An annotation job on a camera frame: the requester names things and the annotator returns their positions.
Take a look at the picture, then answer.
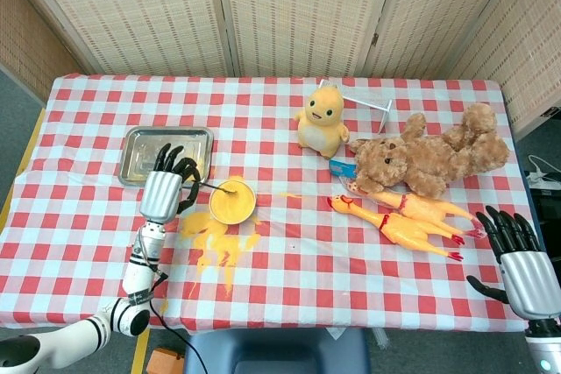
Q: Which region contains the off-white bowl yellow powder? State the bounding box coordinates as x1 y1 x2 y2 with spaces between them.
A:
209 178 258 226

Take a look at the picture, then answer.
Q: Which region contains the woven folding screen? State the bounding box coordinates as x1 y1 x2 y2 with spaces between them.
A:
0 0 561 138

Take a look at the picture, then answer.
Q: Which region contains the brown teddy bear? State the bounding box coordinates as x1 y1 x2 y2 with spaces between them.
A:
348 102 511 200

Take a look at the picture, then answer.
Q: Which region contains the red white checkered tablecloth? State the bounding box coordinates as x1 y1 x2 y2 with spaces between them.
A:
0 74 554 334

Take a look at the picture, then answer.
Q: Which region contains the metal spoon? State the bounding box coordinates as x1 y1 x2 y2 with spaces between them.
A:
192 179 238 196

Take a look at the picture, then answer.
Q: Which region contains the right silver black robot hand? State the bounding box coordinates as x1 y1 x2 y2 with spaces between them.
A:
466 206 561 321

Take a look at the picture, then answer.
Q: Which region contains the black cable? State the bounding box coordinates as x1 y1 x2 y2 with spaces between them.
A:
148 303 208 374

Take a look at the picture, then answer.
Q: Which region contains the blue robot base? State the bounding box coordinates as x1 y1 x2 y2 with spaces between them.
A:
182 328 372 374

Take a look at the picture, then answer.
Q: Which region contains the orange box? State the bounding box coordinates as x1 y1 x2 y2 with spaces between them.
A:
146 346 186 374

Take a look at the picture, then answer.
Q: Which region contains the blue plastic package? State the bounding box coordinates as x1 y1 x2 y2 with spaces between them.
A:
328 158 359 178

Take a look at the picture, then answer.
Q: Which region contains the white wire rack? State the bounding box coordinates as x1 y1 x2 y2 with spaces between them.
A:
318 79 394 134

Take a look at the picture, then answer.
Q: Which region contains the yellow plush dinosaur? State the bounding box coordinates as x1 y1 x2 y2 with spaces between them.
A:
292 83 351 160

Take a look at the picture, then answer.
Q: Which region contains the metal tray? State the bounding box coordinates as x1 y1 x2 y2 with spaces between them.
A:
117 126 215 188

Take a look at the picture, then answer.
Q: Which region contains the black box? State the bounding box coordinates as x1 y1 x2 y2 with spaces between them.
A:
529 187 561 235

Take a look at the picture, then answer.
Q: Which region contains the yellow rubber chicken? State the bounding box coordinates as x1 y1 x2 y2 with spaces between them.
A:
326 195 465 263
345 180 482 239

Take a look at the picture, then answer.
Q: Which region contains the spilled yellow liquid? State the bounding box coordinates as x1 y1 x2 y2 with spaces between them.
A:
179 211 265 297

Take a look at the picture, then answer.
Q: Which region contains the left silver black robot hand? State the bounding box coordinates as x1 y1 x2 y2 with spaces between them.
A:
138 143 202 225

